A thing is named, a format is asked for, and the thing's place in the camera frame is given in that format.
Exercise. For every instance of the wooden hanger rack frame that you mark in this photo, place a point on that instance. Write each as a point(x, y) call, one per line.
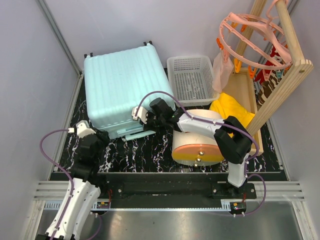
point(298, 71)

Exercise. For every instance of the wooden tray base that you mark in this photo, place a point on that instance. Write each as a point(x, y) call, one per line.
point(247, 100)

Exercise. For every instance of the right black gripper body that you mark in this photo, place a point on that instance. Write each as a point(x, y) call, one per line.
point(154, 121)

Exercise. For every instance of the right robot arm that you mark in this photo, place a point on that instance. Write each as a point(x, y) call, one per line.
point(235, 144)

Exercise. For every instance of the translucent pink plastic bag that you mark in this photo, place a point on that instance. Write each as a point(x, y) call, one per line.
point(222, 70)

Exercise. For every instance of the black marble pattern mat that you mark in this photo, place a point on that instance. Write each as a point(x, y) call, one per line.
point(152, 154)

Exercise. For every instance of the white perforated plastic basket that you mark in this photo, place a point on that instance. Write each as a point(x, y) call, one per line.
point(191, 79)

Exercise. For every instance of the pink round clip hanger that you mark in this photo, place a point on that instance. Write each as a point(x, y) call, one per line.
point(235, 25)

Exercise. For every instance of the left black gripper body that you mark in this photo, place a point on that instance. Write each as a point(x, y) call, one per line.
point(103, 142)

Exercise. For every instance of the white round drum box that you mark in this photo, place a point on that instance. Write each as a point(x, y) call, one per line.
point(193, 142)

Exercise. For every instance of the light blue hard-shell suitcase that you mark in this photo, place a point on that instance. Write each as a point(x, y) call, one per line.
point(116, 83)

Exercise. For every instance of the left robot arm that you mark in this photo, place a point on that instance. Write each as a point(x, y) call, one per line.
point(84, 185)

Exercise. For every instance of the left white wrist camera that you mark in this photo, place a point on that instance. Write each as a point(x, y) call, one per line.
point(81, 129)

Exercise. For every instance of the yellow cloth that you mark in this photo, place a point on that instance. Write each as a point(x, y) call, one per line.
point(227, 106)

